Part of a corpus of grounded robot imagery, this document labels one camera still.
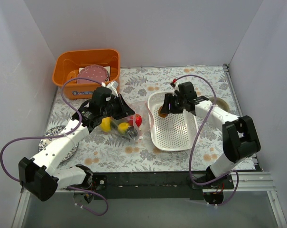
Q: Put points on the red apple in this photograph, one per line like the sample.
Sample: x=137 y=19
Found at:
x=138 y=120

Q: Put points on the clear zip top bag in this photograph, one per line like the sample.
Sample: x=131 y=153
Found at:
x=142 y=109

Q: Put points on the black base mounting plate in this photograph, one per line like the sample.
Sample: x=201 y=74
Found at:
x=150 y=185

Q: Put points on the green lime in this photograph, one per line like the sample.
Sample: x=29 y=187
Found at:
x=123 y=127

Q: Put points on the dark brown chocolate cube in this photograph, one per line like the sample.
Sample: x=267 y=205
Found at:
x=132 y=133

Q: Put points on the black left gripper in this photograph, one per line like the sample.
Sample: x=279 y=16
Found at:
x=124 y=110

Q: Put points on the brown kiwi fruit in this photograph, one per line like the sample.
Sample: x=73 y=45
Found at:
x=161 y=113

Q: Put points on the floral patterned table mat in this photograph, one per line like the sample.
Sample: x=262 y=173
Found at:
x=103 y=152

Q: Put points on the pink polka dot plate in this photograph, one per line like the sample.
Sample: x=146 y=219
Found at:
x=96 y=73

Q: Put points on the yellow mango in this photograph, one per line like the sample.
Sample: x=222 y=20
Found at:
x=106 y=124

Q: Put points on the beige ceramic bowl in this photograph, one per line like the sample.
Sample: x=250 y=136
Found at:
x=220 y=103

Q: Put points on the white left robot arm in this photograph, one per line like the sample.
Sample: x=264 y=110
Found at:
x=40 y=176

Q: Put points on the blue floral plate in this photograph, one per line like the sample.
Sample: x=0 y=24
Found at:
x=55 y=131

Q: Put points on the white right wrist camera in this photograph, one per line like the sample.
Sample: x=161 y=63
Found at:
x=174 y=85

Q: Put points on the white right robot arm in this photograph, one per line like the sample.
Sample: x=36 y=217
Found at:
x=239 y=136

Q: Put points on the white perforated plastic basket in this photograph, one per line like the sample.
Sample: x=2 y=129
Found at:
x=176 y=132

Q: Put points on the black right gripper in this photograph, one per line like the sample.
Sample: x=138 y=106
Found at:
x=171 y=104

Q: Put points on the orange plastic tub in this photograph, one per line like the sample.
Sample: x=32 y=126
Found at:
x=68 y=65

